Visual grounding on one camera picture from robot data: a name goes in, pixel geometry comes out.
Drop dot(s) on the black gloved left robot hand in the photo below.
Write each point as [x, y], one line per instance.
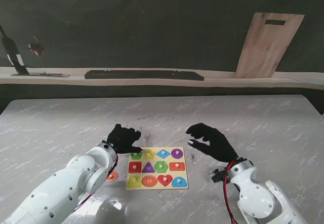
[122, 139]

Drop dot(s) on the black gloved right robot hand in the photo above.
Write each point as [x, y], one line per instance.
[217, 146]

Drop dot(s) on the yellow wooden shape puzzle board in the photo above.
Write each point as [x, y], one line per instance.
[143, 160]

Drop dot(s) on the blue diamond puzzle piece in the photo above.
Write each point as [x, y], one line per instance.
[160, 154]

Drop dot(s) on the purple circle puzzle piece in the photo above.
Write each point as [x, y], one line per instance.
[174, 154]

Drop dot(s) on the green hexagon puzzle piece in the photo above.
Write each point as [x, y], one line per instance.
[159, 168]

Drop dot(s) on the blue semicircle puzzle piece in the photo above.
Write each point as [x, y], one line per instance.
[176, 183]

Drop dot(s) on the red heart puzzle piece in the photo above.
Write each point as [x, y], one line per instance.
[163, 181]

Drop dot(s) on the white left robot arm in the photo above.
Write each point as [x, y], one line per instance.
[63, 188]

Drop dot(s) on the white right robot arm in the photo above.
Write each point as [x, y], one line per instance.
[253, 198]

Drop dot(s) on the orange oval puzzle piece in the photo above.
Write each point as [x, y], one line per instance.
[114, 177]

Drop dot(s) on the thin flat serving board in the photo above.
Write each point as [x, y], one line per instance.
[60, 76]

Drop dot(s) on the wooden cutting board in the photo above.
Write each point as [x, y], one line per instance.
[265, 49]

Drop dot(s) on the light wooden shelf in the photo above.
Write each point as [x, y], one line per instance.
[227, 82]

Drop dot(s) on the long black tray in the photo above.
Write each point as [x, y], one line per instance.
[141, 74]

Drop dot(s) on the red wine glass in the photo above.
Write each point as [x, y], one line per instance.
[36, 49]

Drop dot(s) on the dark wine bottle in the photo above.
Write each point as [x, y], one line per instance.
[14, 54]

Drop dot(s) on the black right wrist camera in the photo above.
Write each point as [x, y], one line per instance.
[219, 177]

